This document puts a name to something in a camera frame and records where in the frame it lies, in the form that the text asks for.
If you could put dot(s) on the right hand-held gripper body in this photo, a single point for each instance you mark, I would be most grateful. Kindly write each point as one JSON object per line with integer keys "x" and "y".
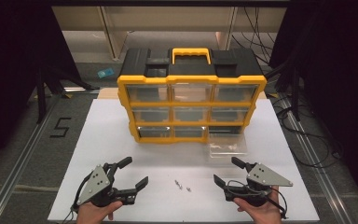
{"x": 264, "y": 177}

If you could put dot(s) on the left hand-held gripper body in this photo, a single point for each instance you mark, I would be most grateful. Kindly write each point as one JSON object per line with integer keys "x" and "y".
{"x": 98, "y": 183}

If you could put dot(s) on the clear plastic drawer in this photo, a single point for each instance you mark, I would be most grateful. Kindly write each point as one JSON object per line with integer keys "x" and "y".
{"x": 227, "y": 152}

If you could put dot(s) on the short silver screw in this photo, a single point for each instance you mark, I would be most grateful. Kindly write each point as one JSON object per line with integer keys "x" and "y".
{"x": 188, "y": 188}

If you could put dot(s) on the long silver screw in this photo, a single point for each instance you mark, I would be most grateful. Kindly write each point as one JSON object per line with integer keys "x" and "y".
{"x": 178, "y": 184}

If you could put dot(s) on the person's left hand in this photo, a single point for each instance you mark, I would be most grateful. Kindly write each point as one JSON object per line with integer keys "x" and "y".
{"x": 91, "y": 214}

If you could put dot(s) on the person's right hand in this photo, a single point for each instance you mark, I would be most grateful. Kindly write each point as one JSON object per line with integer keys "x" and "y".
{"x": 265, "y": 213}

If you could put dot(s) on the small pale part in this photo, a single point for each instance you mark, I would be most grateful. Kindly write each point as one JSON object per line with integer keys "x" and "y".
{"x": 233, "y": 146}
{"x": 214, "y": 146}

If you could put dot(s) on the set of closed clear drawers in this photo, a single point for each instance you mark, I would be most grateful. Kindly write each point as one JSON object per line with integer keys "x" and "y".
{"x": 147, "y": 92}

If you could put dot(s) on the small blue packet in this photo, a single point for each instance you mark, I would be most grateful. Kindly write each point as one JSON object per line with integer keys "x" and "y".
{"x": 105, "y": 72}

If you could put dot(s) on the yellow black drawer organizer cabinet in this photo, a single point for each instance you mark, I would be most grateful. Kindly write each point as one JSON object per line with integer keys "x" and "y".
{"x": 192, "y": 70}

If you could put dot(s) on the black metal stand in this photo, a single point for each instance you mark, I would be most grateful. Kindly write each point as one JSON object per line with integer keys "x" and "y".
{"x": 41, "y": 96}

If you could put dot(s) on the dark curtain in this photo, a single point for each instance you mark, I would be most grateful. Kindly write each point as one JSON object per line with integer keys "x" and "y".
{"x": 341, "y": 77}
{"x": 9, "y": 62}

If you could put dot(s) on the metal floor rail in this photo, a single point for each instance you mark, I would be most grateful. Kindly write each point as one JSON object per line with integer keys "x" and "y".
{"x": 317, "y": 168}
{"x": 18, "y": 168}

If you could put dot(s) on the beige shelf frame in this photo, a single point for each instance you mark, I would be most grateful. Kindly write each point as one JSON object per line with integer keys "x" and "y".
{"x": 115, "y": 34}

